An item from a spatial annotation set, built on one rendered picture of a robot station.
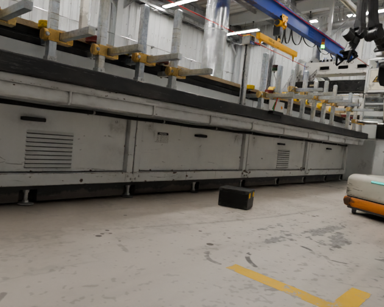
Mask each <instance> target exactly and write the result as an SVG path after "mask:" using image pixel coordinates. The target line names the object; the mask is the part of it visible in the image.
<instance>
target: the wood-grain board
mask: <svg viewBox="0 0 384 307"><path fill-rule="evenodd" d="M16 24H20V25H23V26H27V27H31V28H33V29H37V30H41V29H39V28H38V23H36V22H33V21H29V20H27V19H23V18H20V17H16ZM75 41H79V42H82V43H86V42H85V38H81V39H78V40H75ZM86 44H88V43H86ZM89 45H90V44H89ZM106 46H108V47H111V48H112V47H116V46H112V45H109V44H106ZM177 68H179V69H181V68H183V70H187V69H188V68H184V67H181V66H178V65H177ZM198 76H199V77H203V78H206V79H210V80H214V81H217V82H221V83H225V84H227V85H231V86H235V87H237V88H240V84H238V83H234V82H230V81H228V80H224V79H220V78H218V77H214V76H211V75H198ZM258 91H259V90H256V89H254V90H251V92H255V93H256V92H258ZM293 103H294V104H296V105H300V102H296V101H293ZM305 107H307V108H310V109H311V106H310V105H307V104H305ZM334 116H338V117H341V115H339V114H336V113H335V114H334Z"/></svg>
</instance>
